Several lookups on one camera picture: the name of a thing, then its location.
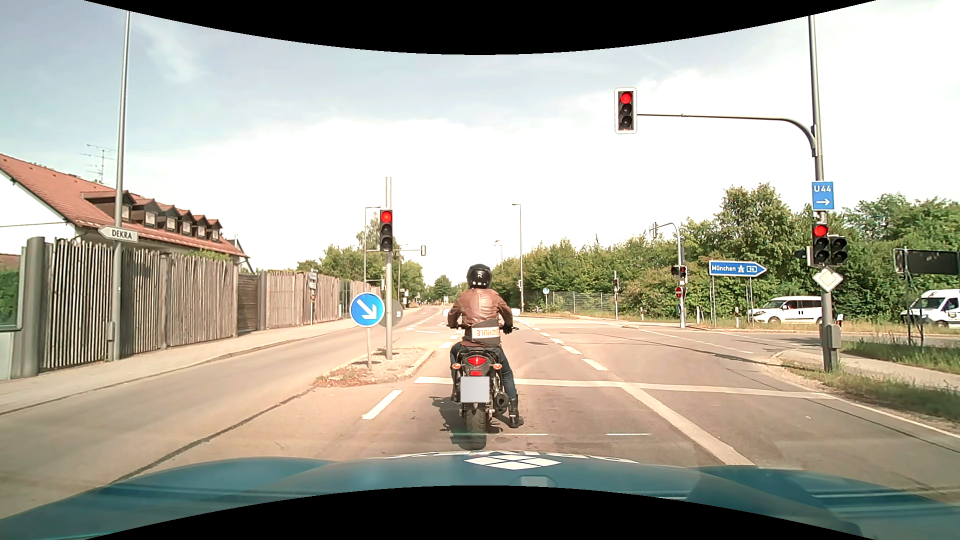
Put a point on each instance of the person on motorcycle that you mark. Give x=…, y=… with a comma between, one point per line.
x=480, y=352

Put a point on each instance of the round blue arrow sign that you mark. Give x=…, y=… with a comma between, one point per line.
x=367, y=310

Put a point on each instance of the group of trees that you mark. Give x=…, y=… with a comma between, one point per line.
x=352, y=262

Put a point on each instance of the kerbed traffic island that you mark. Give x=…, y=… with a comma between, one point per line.
x=379, y=369

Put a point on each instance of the grey asphalt road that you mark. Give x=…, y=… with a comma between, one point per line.
x=570, y=409

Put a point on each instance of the road markings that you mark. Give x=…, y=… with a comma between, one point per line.
x=679, y=420

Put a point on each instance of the row of trees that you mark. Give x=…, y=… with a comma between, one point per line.
x=735, y=255

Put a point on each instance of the blue direction arrow sign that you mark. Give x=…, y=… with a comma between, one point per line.
x=736, y=269

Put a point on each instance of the car's own bonnet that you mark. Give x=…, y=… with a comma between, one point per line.
x=300, y=487

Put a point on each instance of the wooden slat fence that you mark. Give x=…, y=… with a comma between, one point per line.
x=187, y=300

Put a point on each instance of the white van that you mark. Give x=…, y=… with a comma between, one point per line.
x=791, y=309
x=936, y=307

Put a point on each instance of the traffic light on tall mast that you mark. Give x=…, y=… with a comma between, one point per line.
x=821, y=247

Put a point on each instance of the grey pavement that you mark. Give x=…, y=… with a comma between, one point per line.
x=142, y=364

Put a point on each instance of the paved footpath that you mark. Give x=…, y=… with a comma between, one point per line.
x=877, y=365

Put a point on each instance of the grass verge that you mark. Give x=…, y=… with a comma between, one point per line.
x=892, y=386

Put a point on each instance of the white house with red roof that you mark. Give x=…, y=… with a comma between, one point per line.
x=45, y=206

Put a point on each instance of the dark sign board on posts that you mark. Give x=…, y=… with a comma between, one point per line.
x=926, y=262

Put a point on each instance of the traffic light on island post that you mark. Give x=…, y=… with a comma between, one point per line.
x=387, y=232

